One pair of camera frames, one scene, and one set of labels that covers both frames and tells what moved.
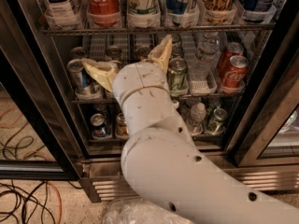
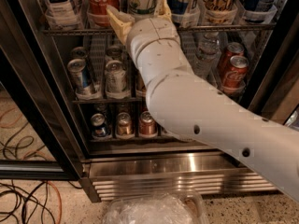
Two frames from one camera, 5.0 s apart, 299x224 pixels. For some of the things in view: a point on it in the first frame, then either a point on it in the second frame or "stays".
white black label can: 60,11 stays
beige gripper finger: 162,54 -> 162,7
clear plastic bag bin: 140,211 stays
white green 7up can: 143,0 stays
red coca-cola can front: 234,77 stays
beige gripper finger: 104,72 -> 121,21
